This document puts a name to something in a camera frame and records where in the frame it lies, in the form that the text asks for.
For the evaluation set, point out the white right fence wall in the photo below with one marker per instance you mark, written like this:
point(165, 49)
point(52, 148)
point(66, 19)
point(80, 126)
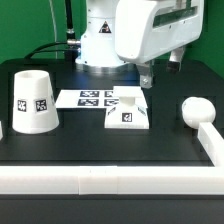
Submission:
point(212, 142)

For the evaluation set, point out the white lamp base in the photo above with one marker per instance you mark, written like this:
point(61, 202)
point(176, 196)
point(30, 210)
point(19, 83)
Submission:
point(127, 113)

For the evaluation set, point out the white lamp bulb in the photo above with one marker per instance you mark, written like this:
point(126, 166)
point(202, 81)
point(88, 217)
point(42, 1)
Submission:
point(196, 110)

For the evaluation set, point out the white lamp shade cone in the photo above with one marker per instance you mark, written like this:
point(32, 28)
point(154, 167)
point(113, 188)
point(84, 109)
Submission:
point(34, 109)

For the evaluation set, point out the white fence wall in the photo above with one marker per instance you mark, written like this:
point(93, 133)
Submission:
point(113, 180)
point(212, 142)

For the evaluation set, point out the white front fence wall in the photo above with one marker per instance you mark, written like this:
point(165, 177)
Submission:
point(113, 180)

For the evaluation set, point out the white marker sheet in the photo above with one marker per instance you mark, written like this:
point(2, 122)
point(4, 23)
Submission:
point(70, 99)

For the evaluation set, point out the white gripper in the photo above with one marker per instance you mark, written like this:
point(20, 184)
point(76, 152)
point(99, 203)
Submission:
point(146, 29)

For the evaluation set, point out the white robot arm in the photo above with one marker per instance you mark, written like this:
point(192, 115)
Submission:
point(98, 53)

